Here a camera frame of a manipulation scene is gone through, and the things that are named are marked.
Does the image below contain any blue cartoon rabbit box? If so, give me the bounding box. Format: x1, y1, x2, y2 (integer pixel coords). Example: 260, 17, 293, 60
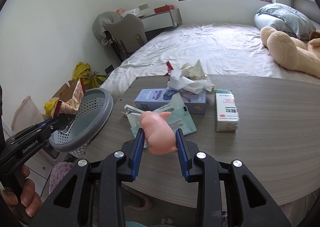
134, 88, 208, 115

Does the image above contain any white desk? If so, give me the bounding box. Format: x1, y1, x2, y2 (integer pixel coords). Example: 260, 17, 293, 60
140, 9, 182, 33

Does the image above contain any left hand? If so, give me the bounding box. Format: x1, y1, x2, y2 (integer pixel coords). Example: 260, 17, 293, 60
1, 165, 42, 218

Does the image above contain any red box on desk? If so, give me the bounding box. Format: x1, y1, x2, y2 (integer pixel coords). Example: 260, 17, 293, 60
154, 5, 175, 14

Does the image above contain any grey chair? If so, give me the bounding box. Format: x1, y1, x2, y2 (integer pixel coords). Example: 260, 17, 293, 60
105, 14, 148, 62

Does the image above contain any light blue pillow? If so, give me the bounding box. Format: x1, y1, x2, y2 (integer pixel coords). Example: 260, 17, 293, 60
254, 3, 317, 41

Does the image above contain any grey cloth on chair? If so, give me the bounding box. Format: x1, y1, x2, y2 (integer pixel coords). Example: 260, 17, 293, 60
92, 11, 122, 46

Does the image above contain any grey perforated trash basket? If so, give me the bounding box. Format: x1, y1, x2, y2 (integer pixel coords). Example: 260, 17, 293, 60
49, 88, 113, 158

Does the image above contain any yellow plastic bag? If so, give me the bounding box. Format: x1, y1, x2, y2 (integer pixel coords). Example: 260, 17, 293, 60
72, 62, 108, 88

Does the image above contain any pink pig toy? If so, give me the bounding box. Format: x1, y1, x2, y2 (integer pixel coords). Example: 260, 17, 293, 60
139, 111, 177, 155

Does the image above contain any purple fuzzy slipper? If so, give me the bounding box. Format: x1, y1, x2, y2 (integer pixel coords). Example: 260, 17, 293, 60
49, 162, 74, 194

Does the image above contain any white teal wipes packet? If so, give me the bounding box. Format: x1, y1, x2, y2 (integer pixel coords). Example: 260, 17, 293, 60
127, 93, 197, 148

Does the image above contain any large beige teddy bear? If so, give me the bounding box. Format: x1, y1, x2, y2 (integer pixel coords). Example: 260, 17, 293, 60
260, 26, 319, 77

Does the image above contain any green white medicine box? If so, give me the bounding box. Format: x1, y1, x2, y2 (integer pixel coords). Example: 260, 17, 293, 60
215, 89, 239, 132

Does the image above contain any grey bed headboard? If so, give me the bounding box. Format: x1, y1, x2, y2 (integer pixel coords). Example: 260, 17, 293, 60
291, 0, 320, 24

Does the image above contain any red candy wrapper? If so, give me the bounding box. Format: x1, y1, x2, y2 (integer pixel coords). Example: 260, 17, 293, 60
164, 61, 173, 76

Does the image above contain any brown cardboard piece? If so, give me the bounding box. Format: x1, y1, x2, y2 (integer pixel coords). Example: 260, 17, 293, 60
53, 79, 85, 105

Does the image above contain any red white snack wrapper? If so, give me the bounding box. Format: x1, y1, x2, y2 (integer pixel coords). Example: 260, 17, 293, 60
51, 79, 86, 118

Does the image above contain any bed with white sheet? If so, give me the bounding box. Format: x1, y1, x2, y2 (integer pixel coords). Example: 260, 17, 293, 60
102, 24, 319, 100

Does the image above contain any crumpled white tissue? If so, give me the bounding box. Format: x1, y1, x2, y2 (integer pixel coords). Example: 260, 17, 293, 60
167, 60, 215, 94

